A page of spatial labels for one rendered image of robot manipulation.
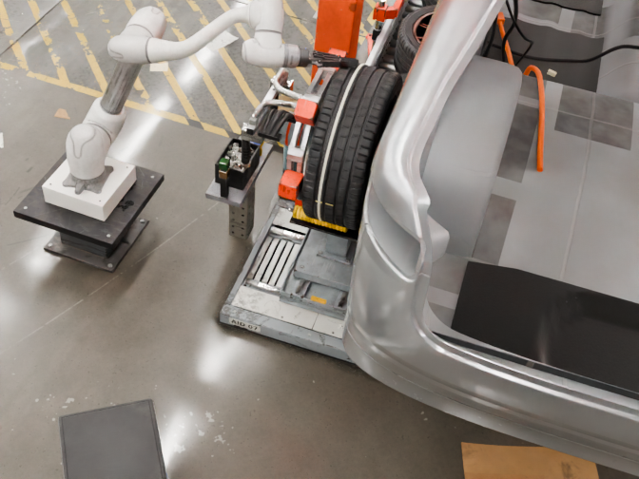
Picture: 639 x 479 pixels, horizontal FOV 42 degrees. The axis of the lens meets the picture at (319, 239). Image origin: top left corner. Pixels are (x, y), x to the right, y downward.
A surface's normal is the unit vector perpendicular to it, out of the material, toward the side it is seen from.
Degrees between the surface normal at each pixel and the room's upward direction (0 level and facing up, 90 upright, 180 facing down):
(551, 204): 22
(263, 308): 0
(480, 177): 51
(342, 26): 90
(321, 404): 0
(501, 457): 0
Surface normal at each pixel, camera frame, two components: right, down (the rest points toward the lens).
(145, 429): 0.08, -0.68
